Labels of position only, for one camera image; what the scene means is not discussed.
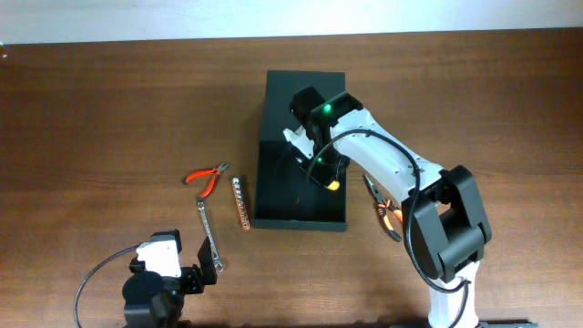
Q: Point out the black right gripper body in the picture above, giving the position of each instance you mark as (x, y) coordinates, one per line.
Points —
(327, 165)

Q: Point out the silver ring wrench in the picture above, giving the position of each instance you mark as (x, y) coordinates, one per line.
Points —
(214, 252)

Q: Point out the orange socket rail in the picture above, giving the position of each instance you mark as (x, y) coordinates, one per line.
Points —
(240, 202)

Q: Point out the black yellow screwdriver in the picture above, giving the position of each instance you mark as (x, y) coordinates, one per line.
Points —
(334, 185)

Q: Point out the black cardboard box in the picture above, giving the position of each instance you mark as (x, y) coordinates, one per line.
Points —
(282, 200)

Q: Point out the orange black needle-nose pliers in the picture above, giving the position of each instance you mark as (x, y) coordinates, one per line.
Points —
(385, 209)

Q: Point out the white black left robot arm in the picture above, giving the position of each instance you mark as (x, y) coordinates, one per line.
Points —
(155, 293)

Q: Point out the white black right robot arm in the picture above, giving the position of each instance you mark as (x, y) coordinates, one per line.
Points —
(445, 227)

